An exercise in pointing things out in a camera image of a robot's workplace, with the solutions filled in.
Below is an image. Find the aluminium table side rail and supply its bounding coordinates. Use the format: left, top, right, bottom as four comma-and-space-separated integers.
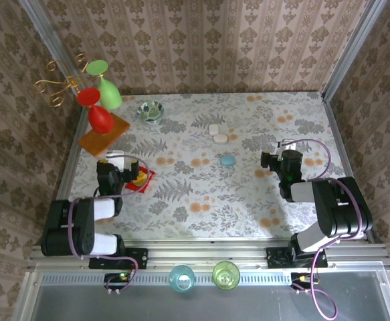
320, 93, 378, 243
52, 106, 88, 211

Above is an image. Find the slotted grey cable duct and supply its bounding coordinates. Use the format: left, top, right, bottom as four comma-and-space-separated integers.
40, 272, 319, 286

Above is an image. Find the aluminium corner post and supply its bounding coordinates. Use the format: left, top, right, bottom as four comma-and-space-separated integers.
320, 0, 389, 101
17, 0, 85, 114

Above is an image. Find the grey metal sheet panel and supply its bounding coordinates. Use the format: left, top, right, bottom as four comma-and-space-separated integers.
12, 270, 390, 321

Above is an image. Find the blue glass cup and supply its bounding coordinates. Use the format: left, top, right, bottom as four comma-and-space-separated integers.
168, 264, 195, 294

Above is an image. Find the long aluminium mounting rail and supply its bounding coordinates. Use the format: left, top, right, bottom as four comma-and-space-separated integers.
29, 239, 390, 270

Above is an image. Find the red snack packet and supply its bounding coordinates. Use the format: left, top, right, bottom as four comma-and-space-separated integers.
125, 166, 158, 195

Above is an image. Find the green glass cup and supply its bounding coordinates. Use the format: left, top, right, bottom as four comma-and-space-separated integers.
212, 260, 241, 291

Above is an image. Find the green leaf pattern bowl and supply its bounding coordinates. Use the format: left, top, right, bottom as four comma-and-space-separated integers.
136, 100, 165, 125

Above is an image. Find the small black circuit board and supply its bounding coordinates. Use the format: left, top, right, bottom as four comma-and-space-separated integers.
104, 271, 137, 292
290, 272, 318, 291

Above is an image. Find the gold wire rack wooden base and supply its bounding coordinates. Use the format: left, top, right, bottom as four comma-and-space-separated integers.
32, 53, 131, 158

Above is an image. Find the green wine glass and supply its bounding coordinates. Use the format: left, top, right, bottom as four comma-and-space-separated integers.
86, 60, 122, 111

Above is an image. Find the red wine glass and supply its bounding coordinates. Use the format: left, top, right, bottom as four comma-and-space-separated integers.
76, 87, 116, 136

